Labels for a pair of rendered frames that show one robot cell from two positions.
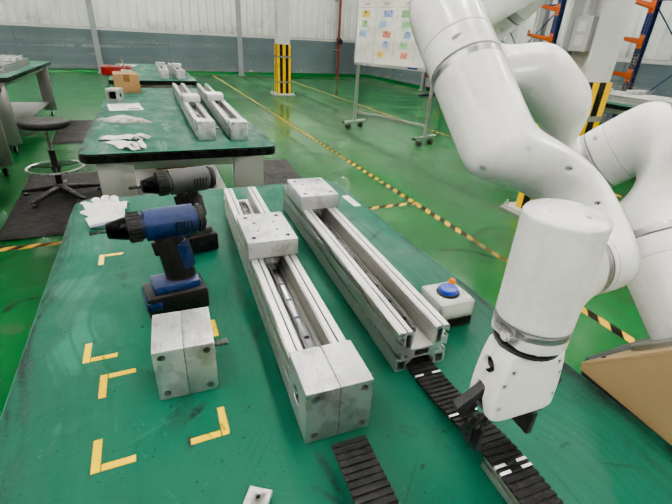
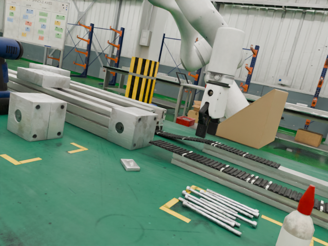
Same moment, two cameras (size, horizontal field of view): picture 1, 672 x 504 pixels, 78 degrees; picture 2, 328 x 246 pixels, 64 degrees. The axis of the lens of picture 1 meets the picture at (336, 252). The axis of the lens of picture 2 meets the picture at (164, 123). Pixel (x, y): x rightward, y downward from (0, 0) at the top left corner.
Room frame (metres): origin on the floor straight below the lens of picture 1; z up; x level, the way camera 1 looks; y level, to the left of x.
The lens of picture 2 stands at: (-0.16, 0.37, 1.00)
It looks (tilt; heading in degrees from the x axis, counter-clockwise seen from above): 11 degrees down; 323
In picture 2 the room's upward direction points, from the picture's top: 12 degrees clockwise
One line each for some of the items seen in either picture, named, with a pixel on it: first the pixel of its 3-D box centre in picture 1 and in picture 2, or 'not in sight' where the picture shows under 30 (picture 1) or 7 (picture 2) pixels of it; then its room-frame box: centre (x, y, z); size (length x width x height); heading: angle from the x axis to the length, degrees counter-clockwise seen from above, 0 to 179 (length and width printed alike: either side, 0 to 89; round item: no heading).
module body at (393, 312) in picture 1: (340, 248); (82, 95); (0.95, -0.01, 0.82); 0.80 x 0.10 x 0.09; 22
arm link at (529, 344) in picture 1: (528, 326); (219, 78); (0.40, -0.23, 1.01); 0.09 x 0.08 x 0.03; 112
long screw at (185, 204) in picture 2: not in sight; (210, 217); (0.08, 0.05, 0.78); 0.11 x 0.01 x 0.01; 19
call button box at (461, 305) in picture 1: (442, 304); not in sight; (0.73, -0.23, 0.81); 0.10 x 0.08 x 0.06; 112
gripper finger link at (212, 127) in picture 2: (533, 406); (214, 124); (0.42, -0.28, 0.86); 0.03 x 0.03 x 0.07; 22
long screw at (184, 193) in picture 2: not in sight; (207, 205); (0.12, 0.02, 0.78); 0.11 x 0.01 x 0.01; 21
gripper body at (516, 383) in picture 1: (517, 366); (214, 98); (0.40, -0.23, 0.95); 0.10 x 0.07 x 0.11; 112
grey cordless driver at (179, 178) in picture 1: (177, 212); not in sight; (0.96, 0.40, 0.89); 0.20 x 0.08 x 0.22; 128
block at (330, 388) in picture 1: (336, 387); (135, 126); (0.47, -0.01, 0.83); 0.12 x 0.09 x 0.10; 112
